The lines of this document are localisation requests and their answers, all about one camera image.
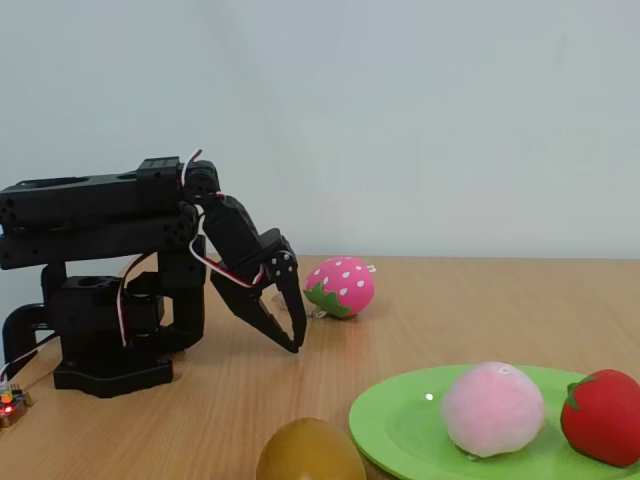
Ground white red servo cable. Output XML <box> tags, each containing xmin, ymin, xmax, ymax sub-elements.
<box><xmin>179</xmin><ymin>147</ymin><xmax>204</xmax><ymax>189</ymax></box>
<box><xmin>189</xmin><ymin>234</ymin><xmax>267</xmax><ymax>290</ymax></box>
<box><xmin>115</xmin><ymin>251</ymin><xmax>152</xmax><ymax>348</ymax></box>
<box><xmin>0</xmin><ymin>331</ymin><xmax>62</xmax><ymax>387</ymax></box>

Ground brown kiwi toy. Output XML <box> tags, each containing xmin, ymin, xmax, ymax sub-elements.
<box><xmin>255</xmin><ymin>417</ymin><xmax>368</xmax><ymax>480</ymax></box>

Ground pink strawberry plush keychain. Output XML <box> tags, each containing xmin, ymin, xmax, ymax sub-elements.
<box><xmin>302</xmin><ymin>255</ymin><xmax>377</xmax><ymax>322</ymax></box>

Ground small controller circuit board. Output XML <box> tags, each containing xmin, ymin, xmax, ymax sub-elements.
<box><xmin>0</xmin><ymin>381</ymin><xmax>34</xmax><ymax>429</ymax></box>

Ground black robot arm with base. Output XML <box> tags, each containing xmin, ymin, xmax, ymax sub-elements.
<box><xmin>0</xmin><ymin>155</ymin><xmax>222</xmax><ymax>399</ymax></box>

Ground pink peach plush toy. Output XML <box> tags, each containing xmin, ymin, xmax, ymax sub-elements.
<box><xmin>439</xmin><ymin>360</ymin><xmax>547</xmax><ymax>459</ymax></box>

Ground black table clamp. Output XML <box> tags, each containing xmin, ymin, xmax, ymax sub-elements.
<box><xmin>1</xmin><ymin>302</ymin><xmax>53</xmax><ymax>362</ymax></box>

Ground red strawberry toy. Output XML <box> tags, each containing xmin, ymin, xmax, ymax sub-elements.
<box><xmin>559</xmin><ymin>368</ymin><xmax>640</xmax><ymax>469</ymax></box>

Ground green oval plastic plate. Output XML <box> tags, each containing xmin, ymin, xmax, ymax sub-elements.
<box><xmin>348</xmin><ymin>363</ymin><xmax>640</xmax><ymax>480</ymax></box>

